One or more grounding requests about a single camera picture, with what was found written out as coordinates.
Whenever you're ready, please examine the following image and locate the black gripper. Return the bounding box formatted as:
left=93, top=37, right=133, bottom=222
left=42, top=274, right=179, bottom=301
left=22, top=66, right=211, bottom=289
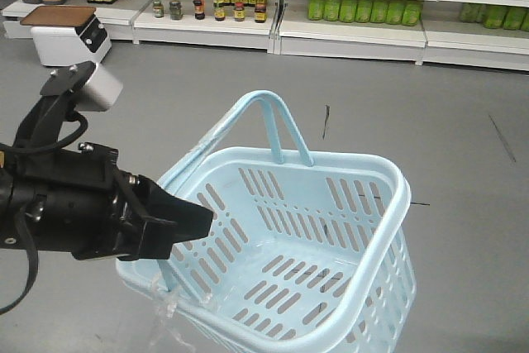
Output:
left=12, top=145, right=214, bottom=261

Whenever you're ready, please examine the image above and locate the light blue plastic basket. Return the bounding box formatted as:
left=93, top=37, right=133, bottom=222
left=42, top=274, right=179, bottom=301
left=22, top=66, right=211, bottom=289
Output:
left=116, top=90, right=417, bottom=352

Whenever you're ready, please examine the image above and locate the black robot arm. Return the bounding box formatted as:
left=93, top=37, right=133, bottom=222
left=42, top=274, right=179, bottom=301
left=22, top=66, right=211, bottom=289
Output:
left=1, top=143, right=213, bottom=261

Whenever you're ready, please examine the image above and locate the crumpled plastic tie strip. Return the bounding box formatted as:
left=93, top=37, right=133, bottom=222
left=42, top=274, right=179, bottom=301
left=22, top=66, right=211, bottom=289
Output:
left=147, top=273, right=197, bottom=352

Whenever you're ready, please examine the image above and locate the green-lid glass jar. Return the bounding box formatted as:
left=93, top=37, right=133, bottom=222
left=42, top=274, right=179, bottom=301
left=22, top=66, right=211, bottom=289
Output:
left=152, top=0, right=164, bottom=18

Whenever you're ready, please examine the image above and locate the dark green glass jar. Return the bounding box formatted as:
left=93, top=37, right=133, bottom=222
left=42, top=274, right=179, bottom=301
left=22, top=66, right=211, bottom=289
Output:
left=169, top=0, right=183, bottom=21

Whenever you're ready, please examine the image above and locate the white box-shaped floor robot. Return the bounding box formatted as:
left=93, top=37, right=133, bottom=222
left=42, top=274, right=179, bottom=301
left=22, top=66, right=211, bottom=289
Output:
left=20, top=5, right=112, bottom=67

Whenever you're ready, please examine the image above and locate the red-lid dark sauce jar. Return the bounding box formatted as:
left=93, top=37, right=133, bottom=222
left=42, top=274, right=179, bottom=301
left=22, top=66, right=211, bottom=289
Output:
left=193, top=0, right=205, bottom=20

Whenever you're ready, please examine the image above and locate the yellow-label sauce jar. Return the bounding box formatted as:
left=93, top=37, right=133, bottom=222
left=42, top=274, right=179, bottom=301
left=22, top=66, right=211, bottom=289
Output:
left=213, top=0, right=226, bottom=21

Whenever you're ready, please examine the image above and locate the white supermarket shelf unit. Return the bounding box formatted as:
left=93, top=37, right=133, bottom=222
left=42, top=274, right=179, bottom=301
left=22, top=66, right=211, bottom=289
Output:
left=0, top=0, right=529, bottom=73

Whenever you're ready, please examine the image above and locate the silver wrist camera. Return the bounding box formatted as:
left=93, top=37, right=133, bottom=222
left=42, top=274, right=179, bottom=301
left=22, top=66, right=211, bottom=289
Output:
left=39, top=60, right=124, bottom=112

